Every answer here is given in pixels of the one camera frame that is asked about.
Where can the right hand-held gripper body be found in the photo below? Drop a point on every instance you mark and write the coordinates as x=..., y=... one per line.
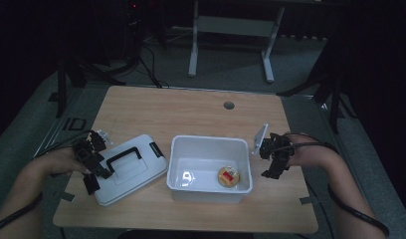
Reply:
x=277, y=149

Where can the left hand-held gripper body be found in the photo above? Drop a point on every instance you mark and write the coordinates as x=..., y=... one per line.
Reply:
x=90, y=152

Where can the round gold snack packet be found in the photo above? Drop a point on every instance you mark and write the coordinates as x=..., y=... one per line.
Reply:
x=229, y=176

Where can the white plastic storage box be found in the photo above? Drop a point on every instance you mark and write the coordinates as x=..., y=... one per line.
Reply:
x=207, y=149

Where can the person's right hand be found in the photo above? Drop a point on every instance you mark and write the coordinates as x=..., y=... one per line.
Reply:
x=308, y=152

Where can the person's left hand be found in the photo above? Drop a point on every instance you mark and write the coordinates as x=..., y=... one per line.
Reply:
x=63, y=161

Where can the dark tape strip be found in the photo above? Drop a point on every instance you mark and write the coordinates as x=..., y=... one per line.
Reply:
x=67, y=196
x=306, y=200

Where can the black tripod stand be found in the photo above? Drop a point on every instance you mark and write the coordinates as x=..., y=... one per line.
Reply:
x=61, y=86
x=335, y=99

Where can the dark equipment rack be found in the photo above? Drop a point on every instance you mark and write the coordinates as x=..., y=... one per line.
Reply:
x=133, y=30

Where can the dark pleated curtain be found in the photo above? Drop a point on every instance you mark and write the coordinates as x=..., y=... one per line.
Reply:
x=304, y=20

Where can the white metal desk frame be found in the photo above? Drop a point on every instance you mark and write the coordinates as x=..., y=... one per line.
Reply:
x=231, y=26

